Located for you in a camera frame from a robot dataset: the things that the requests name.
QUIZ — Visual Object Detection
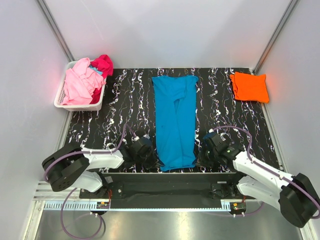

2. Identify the magenta t shirt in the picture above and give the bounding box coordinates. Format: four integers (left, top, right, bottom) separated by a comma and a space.
90, 54, 114, 104

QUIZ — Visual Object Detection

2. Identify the folded orange t shirt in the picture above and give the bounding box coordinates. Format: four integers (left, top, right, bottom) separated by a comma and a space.
229, 72, 270, 104

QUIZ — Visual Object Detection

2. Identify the light blue garment in basket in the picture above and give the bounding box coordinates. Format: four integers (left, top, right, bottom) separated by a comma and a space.
89, 65, 103, 75

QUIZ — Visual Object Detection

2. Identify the light pink t shirt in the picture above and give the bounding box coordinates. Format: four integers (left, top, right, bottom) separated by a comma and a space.
61, 57, 106, 106

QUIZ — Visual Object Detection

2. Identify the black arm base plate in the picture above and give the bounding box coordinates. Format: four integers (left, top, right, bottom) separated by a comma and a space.
79, 173, 242, 212

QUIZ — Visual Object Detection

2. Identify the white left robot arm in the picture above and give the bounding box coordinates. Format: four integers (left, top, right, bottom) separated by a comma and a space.
41, 134, 164, 198

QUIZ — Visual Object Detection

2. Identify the white plastic laundry basket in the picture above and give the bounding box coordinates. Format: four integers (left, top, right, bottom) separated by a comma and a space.
53, 58, 107, 112

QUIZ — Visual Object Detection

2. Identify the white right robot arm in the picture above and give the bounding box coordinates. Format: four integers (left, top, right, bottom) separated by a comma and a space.
196, 132, 320, 228

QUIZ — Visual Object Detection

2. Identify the blue t shirt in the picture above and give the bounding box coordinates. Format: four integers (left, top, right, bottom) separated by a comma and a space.
152, 75, 198, 172

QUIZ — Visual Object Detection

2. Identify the aluminium frame rail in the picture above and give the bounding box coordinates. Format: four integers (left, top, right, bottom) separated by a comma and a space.
33, 181, 306, 201

